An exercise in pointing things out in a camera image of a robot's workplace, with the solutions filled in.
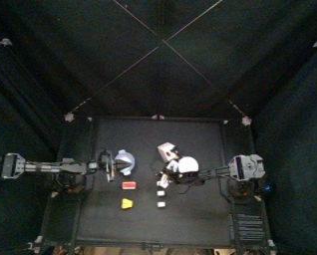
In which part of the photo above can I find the light blue toy pot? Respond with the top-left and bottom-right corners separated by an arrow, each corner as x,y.
114,148 -> 138,176

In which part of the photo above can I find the white round dome object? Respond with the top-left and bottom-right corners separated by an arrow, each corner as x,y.
177,155 -> 199,174

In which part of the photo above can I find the yellow toy food wedge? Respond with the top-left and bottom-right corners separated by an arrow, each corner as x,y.
120,197 -> 135,210

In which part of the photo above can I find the black cable loop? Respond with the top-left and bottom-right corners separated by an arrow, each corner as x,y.
171,182 -> 194,195

